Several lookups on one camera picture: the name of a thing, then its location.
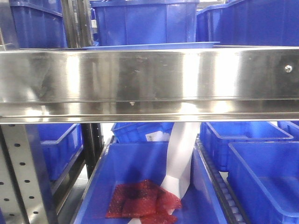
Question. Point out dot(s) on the blue plastic tray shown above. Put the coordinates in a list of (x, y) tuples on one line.
[(160, 46)]

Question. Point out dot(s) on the blue bin lower rear centre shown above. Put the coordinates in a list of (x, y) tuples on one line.
[(142, 131)]

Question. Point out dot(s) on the blue bin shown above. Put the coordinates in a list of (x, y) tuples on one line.
[(142, 131), (39, 23), (135, 162), (250, 22), (264, 176), (60, 142), (216, 135), (130, 22)]

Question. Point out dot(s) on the blue bin lower right rear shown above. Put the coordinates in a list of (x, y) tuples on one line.
[(216, 135)]

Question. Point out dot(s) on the blue bin lower left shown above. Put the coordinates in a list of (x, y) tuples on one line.
[(60, 142)]

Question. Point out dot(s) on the blue bin upper centre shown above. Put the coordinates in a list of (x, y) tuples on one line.
[(130, 22)]

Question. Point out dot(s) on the black roller track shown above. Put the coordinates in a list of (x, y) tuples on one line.
[(231, 210)]

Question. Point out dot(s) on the blue bin lower right front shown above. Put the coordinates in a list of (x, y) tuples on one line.
[(264, 176)]

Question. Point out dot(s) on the blue bin upper right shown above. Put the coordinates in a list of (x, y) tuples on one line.
[(250, 22)]

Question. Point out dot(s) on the blue bin upper left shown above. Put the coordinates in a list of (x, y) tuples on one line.
[(39, 23)]

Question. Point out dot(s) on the stainless steel shelf rail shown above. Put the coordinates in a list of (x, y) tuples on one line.
[(183, 85)]

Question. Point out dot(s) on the perforated steel shelf post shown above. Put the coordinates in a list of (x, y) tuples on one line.
[(25, 192)]

